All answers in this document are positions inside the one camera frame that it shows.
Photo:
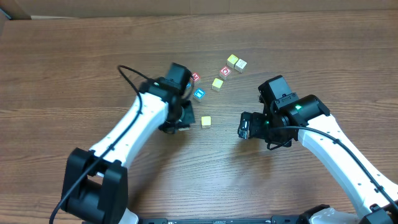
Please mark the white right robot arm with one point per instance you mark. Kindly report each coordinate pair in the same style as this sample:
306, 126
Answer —
308, 121

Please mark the yellow top block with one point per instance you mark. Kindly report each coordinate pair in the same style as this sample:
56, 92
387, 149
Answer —
232, 60

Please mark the yellow smiley block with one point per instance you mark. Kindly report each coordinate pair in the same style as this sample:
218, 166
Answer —
217, 84

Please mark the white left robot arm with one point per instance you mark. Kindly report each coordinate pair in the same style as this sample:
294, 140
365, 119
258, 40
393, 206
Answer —
95, 187

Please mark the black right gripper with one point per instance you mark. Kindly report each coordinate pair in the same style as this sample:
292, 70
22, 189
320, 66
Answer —
247, 125

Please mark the red M letter block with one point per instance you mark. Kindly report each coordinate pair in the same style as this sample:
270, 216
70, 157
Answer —
195, 78

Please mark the yellow green picture block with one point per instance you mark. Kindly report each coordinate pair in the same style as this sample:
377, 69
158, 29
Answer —
205, 122

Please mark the red picture block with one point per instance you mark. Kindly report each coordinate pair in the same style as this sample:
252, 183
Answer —
225, 72

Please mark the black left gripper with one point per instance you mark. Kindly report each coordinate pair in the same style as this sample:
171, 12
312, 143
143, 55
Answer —
188, 115

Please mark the white letter block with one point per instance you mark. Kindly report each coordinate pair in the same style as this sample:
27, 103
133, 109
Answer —
240, 65

